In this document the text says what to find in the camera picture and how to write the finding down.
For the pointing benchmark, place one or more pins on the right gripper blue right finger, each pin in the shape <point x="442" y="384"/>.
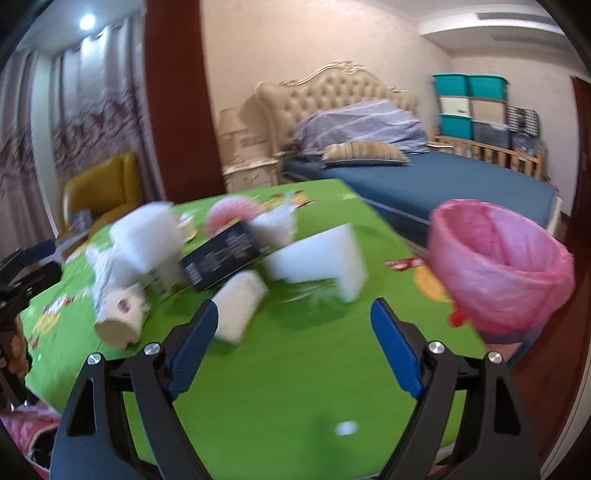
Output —
<point x="402" y="344"/>

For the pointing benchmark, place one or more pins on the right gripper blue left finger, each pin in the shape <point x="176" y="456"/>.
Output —
<point x="186" y="346"/>

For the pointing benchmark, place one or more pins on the white foam block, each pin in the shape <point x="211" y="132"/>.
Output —
<point x="236" y="303"/>

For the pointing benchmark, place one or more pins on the black instruction box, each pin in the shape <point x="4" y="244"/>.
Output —
<point x="225" y="254"/>

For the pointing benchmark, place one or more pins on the pink fruit foam net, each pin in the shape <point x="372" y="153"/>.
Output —
<point x="230" y="209"/>

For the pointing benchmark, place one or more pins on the pink lined trash bin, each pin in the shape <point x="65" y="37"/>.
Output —
<point x="506" y="274"/>

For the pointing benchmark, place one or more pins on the person's left hand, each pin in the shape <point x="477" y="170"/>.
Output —
<point x="17" y="361"/>

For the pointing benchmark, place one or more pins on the green cartoon tablecloth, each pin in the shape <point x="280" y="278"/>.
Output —
<point x="308" y="394"/>

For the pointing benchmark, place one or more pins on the L-shaped white foam piece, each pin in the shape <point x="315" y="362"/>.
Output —
<point x="330" y="255"/>

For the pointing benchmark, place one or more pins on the large white foam cube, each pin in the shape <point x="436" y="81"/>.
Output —
<point x="147" y="237"/>

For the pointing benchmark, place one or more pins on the yellow armchair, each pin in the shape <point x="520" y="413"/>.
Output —
<point x="109" y="190"/>

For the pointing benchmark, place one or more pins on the pink quilted cloth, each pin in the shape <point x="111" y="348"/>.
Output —
<point x="33" y="430"/>

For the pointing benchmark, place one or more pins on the bed with blue sheet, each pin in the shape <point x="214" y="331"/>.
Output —
<point x="405" y="196"/>

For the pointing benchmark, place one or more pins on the white tissue wad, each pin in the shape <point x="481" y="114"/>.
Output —
<point x="275" y="228"/>

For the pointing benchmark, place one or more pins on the patterned lace curtain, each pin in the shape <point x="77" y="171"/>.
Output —
<point x="64" y="113"/>

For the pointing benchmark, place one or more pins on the striped pillow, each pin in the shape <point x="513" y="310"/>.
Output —
<point x="363" y="152"/>

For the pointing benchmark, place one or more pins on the dark red door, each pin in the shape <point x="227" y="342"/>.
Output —
<point x="581" y="201"/>

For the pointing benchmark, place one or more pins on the teal storage box lower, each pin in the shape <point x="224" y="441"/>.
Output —
<point x="456" y="126"/>

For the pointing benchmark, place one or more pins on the teal storage box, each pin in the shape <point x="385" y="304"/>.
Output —
<point x="492" y="87"/>
<point x="456" y="126"/>
<point x="452" y="84"/>

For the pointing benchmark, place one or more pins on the grey clear storage box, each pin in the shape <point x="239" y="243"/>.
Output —
<point x="493" y="134"/>

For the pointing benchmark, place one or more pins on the beige table lamp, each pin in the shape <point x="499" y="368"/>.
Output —
<point x="229" y="127"/>

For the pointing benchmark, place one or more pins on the blue folded duvet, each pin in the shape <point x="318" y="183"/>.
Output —
<point x="370" y="121"/>

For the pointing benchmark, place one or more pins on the white storage box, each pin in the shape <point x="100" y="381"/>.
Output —
<point x="455" y="105"/>

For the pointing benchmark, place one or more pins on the beige storage box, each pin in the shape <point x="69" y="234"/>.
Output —
<point x="490" y="111"/>

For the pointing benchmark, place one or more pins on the checkered bag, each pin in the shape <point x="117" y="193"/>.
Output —
<point x="524" y="121"/>

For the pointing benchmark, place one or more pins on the teal storage box upper left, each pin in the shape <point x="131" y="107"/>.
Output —
<point x="452" y="84"/>

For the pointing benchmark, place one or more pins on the beige tufted headboard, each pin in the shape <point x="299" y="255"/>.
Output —
<point x="333" y="86"/>

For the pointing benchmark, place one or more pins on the teal storage box upper right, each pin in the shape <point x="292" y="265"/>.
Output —
<point x="492" y="87"/>

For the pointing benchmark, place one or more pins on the wooden crib rail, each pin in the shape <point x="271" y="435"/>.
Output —
<point x="516" y="160"/>

